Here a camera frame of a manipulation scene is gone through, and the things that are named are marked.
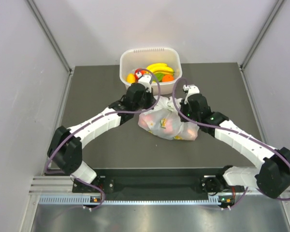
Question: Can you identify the white plastic fruit bag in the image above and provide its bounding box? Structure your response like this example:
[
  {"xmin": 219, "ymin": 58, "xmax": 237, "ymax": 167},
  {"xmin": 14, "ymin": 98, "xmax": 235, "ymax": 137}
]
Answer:
[{"xmin": 138, "ymin": 96, "xmax": 199, "ymax": 141}]

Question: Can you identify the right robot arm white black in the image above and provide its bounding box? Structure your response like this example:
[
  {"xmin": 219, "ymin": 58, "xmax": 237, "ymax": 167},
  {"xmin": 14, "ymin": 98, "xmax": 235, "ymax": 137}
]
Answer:
[{"xmin": 179, "ymin": 91, "xmax": 290, "ymax": 199}]

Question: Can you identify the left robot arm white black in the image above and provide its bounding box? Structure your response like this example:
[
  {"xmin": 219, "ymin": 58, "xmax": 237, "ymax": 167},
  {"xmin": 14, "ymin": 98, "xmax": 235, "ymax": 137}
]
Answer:
[{"xmin": 47, "ymin": 83, "xmax": 156, "ymax": 192}]

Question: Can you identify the green leaf fruit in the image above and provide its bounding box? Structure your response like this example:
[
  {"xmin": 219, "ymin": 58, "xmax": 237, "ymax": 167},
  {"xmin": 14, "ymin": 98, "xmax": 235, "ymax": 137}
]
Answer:
[{"xmin": 155, "ymin": 72, "xmax": 165, "ymax": 82}]

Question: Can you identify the orange fruit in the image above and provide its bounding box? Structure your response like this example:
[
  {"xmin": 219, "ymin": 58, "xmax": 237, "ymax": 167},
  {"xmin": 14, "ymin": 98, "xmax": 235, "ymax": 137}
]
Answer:
[{"xmin": 161, "ymin": 74, "xmax": 174, "ymax": 83}]

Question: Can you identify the yellow lemon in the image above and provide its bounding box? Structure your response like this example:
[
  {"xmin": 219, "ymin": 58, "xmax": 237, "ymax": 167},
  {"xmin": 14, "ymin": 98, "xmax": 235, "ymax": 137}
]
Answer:
[{"xmin": 126, "ymin": 73, "xmax": 136, "ymax": 84}]

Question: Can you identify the red apple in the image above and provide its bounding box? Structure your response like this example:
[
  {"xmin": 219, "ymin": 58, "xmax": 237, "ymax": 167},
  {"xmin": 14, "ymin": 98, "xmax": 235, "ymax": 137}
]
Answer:
[{"xmin": 134, "ymin": 69, "xmax": 146, "ymax": 82}]

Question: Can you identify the white plastic tub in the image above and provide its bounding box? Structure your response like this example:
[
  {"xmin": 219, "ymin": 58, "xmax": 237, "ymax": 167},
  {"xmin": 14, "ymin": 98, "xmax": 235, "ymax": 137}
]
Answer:
[{"xmin": 119, "ymin": 47, "xmax": 182, "ymax": 95}]

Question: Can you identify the yellow banana bunch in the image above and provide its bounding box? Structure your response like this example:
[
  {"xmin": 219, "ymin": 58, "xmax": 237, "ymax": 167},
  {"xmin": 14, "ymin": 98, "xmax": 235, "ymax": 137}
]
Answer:
[{"xmin": 146, "ymin": 63, "xmax": 174, "ymax": 75}]

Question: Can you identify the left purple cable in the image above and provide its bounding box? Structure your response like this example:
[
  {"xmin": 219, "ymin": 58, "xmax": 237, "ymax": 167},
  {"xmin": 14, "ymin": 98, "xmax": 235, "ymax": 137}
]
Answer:
[{"xmin": 44, "ymin": 69, "xmax": 163, "ymax": 175}]

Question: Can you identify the purple cable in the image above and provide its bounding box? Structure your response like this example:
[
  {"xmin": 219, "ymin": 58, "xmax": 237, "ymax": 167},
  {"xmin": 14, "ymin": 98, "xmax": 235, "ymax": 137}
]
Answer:
[
  {"xmin": 44, "ymin": 69, "xmax": 163, "ymax": 175},
  {"xmin": 172, "ymin": 77, "xmax": 290, "ymax": 201}
]

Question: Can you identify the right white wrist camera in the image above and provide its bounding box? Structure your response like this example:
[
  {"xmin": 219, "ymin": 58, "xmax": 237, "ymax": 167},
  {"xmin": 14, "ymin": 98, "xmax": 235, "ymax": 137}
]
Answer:
[{"xmin": 183, "ymin": 85, "xmax": 200, "ymax": 97}]

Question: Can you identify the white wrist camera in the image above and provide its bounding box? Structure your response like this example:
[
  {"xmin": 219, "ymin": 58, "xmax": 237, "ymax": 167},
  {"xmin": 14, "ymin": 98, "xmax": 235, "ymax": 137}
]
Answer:
[
  {"xmin": 183, "ymin": 85, "xmax": 200, "ymax": 97},
  {"xmin": 138, "ymin": 74, "xmax": 152, "ymax": 93}
]

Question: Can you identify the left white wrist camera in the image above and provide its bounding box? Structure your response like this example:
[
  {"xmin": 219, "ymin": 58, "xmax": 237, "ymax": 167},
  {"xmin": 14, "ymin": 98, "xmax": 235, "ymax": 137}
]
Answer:
[{"xmin": 138, "ymin": 74, "xmax": 152, "ymax": 93}]

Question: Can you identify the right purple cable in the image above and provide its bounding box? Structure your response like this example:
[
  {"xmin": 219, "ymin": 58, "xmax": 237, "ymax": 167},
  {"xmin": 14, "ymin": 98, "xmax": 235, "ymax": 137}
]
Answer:
[{"xmin": 172, "ymin": 77, "xmax": 290, "ymax": 201}]

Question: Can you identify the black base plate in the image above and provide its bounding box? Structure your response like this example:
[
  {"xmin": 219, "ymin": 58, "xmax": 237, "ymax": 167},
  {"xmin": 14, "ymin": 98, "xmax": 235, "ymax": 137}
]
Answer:
[{"xmin": 72, "ymin": 168, "xmax": 233, "ymax": 200}]

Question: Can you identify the grey slotted cable duct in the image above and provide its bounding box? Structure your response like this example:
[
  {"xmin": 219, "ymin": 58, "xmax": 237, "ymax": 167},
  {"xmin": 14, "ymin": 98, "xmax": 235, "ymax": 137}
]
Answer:
[{"xmin": 38, "ymin": 194, "xmax": 235, "ymax": 206}]

